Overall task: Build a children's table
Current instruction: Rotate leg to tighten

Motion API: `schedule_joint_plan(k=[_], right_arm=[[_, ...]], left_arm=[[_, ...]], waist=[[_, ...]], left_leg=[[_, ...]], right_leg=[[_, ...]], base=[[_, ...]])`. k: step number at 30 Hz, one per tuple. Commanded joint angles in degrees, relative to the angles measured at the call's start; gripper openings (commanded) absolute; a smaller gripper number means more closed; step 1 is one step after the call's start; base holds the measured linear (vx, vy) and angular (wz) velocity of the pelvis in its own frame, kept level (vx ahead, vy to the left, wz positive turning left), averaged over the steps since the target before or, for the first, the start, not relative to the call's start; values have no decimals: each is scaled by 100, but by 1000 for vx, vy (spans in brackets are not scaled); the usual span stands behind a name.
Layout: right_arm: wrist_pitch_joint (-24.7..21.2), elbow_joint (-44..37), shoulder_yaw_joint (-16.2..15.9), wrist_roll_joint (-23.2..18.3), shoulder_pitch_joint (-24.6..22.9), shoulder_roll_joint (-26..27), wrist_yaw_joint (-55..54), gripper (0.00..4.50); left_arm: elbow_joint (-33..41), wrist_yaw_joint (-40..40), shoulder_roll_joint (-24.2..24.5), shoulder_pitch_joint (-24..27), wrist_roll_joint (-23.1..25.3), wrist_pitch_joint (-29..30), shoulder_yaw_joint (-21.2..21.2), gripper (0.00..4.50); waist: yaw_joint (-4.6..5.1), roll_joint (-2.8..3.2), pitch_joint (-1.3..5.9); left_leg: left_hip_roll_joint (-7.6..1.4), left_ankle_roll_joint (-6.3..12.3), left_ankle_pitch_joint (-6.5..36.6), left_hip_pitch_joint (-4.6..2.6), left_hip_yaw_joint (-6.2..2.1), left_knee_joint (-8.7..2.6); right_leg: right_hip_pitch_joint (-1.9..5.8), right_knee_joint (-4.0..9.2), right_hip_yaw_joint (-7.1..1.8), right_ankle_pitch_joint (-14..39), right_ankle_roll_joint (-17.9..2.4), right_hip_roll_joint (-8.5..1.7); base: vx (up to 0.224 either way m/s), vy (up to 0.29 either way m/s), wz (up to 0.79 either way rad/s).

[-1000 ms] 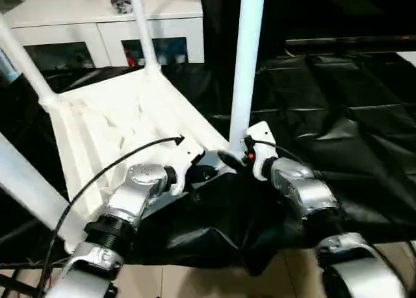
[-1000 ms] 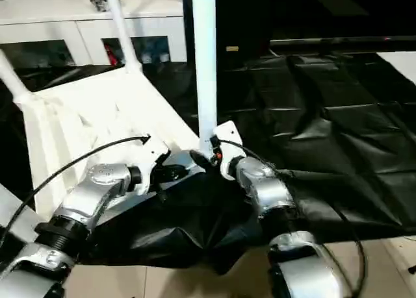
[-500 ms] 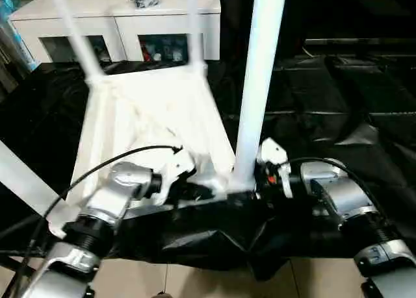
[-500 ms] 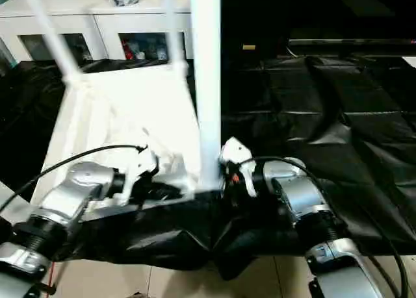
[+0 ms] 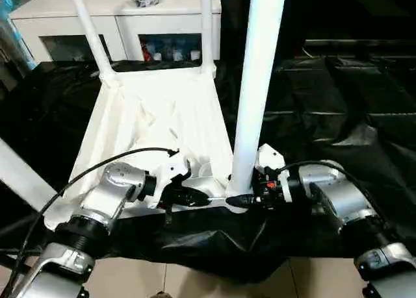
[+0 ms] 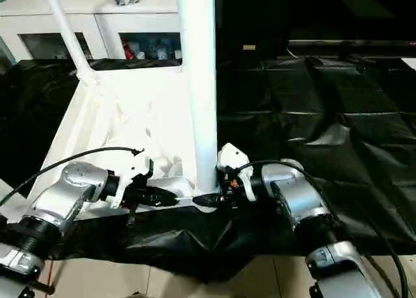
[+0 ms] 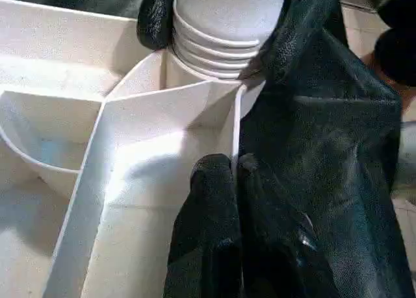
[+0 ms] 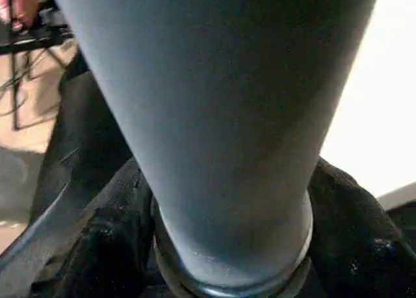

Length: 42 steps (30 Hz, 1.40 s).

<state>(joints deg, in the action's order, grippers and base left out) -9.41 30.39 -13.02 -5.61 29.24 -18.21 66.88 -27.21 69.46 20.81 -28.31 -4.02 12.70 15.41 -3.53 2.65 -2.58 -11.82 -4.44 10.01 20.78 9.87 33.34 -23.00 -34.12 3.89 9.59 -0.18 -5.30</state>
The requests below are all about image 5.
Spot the white plastic table top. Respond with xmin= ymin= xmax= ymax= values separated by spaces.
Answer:
xmin=42 ymin=62 xmax=257 ymax=232

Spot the black work mat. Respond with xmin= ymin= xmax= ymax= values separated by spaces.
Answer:
xmin=0 ymin=51 xmax=416 ymax=284

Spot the white glass-door cabinet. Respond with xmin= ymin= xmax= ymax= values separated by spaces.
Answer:
xmin=9 ymin=0 xmax=224 ymax=64

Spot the blue white striped pole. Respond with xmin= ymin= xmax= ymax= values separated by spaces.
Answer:
xmin=0 ymin=0 xmax=37 ymax=72

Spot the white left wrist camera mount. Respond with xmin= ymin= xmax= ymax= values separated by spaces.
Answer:
xmin=148 ymin=147 xmax=192 ymax=210

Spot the black left wrist camera cable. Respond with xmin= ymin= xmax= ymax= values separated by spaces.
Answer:
xmin=0 ymin=146 xmax=181 ymax=298

